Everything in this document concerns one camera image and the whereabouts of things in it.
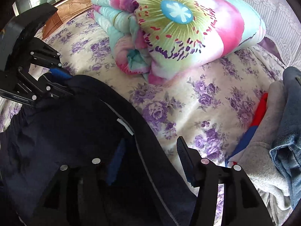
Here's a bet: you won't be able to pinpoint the folded red blue garment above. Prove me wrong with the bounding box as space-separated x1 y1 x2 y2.
225 93 268 168

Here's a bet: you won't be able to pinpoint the colourful floral folded quilt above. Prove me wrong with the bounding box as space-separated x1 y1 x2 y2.
91 0 266 84

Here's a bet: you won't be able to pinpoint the folded blue jeans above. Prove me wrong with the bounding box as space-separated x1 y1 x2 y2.
269 67 300 208

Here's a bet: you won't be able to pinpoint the dark navy pants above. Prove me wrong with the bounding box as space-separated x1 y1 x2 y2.
1 75 196 225

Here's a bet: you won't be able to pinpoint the purple floral bed sheet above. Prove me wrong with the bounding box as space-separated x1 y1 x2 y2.
0 9 292 226

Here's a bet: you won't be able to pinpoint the folded grey garment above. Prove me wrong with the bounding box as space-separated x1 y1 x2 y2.
237 79 292 197

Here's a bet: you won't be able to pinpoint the white lace headboard cover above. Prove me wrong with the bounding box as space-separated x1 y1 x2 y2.
243 0 300 68

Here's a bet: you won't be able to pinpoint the brown wooden bedside furniture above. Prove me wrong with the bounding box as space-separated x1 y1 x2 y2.
42 0 92 39

